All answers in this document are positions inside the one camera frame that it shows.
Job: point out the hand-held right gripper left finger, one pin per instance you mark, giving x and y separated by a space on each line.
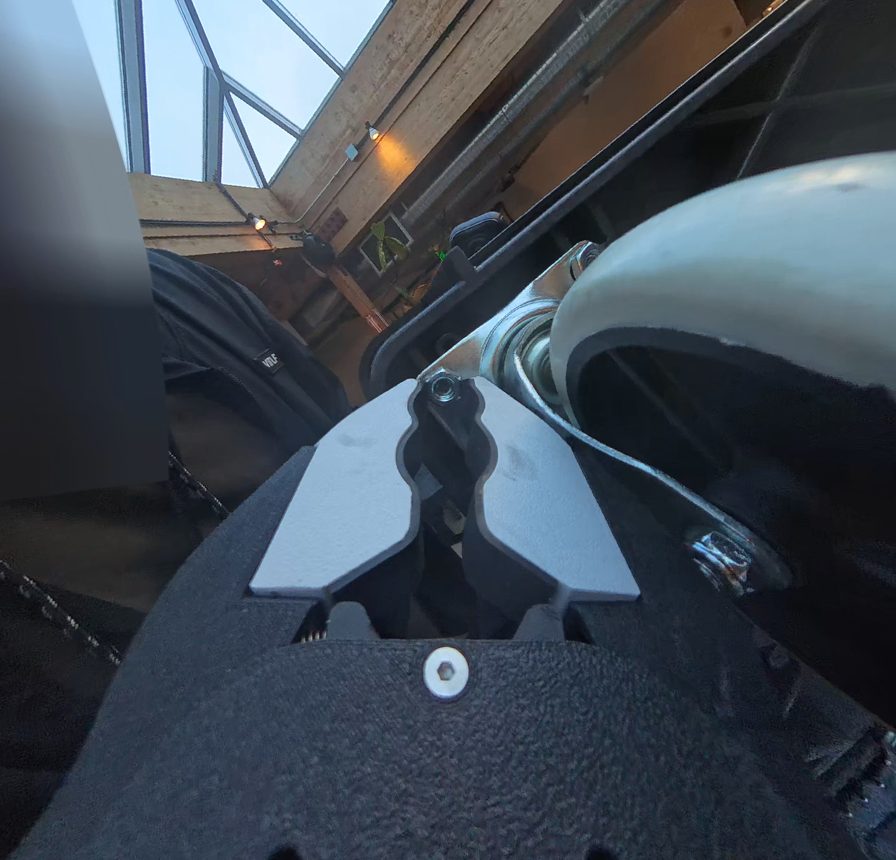
336 510

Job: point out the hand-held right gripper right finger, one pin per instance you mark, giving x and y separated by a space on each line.
553 517

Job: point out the black fabric bag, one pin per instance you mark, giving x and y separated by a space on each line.
210 328

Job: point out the black dome speaker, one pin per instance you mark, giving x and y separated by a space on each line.
318 249

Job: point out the green leafy plant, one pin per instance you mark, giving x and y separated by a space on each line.
388 245

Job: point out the black rounded device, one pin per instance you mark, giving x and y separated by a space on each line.
479 233

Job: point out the grey caster wheel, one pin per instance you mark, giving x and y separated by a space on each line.
728 258

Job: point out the grey ceiling pipe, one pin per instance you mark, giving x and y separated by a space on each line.
560 76

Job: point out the wall spot lamp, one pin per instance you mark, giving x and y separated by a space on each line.
372 130
259 222

